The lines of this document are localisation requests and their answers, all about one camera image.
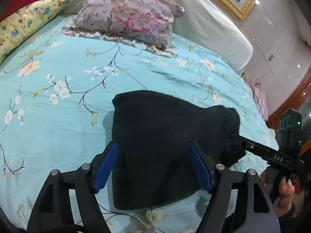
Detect teal floral bed sheet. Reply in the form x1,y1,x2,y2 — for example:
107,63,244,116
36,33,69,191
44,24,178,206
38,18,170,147
0,13,280,233

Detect purple floral pillow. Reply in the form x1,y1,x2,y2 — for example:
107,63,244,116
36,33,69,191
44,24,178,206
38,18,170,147
62,0,185,57

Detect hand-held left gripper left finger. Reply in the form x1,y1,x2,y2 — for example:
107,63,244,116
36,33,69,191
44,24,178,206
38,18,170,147
26,141,119,233

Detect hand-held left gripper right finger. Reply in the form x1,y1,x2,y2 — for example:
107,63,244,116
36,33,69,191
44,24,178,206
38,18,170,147
190,141,283,233

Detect curved wooden frame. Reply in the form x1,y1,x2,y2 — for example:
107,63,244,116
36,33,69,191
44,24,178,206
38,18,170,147
267,68,311,129

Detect person's right forearm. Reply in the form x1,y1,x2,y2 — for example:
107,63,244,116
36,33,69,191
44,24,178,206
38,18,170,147
277,203,300,227

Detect person's right hand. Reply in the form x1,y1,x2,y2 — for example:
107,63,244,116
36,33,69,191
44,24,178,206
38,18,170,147
272,177,295,217

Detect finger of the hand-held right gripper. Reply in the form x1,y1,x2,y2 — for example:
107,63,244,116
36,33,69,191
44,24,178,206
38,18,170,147
231,135,271,163

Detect black pants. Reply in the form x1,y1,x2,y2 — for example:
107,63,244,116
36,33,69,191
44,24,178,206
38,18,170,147
112,90,246,210

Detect white ribbed headboard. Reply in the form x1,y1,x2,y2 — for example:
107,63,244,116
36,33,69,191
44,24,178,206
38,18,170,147
66,0,254,76

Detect yellow printed bolster pillow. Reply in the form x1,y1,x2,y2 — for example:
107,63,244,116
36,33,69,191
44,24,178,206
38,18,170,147
0,0,70,63

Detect pink patterned cushion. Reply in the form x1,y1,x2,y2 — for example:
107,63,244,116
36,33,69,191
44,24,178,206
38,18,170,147
251,85,269,120

